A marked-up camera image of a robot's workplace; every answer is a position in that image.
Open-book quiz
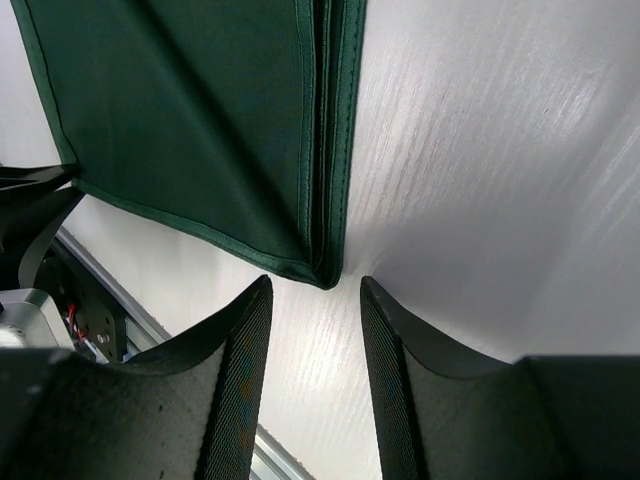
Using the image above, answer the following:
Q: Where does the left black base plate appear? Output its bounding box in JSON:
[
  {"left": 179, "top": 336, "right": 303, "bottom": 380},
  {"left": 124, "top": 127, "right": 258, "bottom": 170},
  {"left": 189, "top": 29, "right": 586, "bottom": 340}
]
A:
[{"left": 35, "top": 250, "right": 127, "bottom": 362}]

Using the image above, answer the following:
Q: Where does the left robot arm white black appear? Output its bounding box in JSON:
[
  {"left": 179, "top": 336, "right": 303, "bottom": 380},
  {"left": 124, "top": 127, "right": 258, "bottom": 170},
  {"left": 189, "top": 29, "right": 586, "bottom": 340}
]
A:
[{"left": 1, "top": 164, "right": 83, "bottom": 350}]

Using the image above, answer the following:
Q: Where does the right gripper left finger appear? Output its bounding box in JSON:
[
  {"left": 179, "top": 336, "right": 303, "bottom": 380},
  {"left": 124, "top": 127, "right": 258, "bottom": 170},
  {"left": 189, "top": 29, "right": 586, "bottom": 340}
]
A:
[{"left": 1, "top": 276, "right": 273, "bottom": 479}]

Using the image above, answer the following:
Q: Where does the dark green cloth napkin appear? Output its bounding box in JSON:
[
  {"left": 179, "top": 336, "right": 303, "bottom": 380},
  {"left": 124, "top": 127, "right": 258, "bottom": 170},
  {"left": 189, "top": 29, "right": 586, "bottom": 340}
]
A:
[{"left": 12, "top": 1, "right": 366, "bottom": 290}]

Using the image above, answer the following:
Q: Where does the aluminium front rail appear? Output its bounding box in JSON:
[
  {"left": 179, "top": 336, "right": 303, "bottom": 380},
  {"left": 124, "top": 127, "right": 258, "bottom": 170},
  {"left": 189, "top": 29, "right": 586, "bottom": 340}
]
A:
[{"left": 56, "top": 227, "right": 313, "bottom": 479}]

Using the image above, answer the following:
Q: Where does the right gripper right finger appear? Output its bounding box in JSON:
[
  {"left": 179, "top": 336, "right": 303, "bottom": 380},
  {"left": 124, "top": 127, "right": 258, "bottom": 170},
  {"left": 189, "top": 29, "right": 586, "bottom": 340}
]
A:
[{"left": 360, "top": 277, "right": 639, "bottom": 479}]

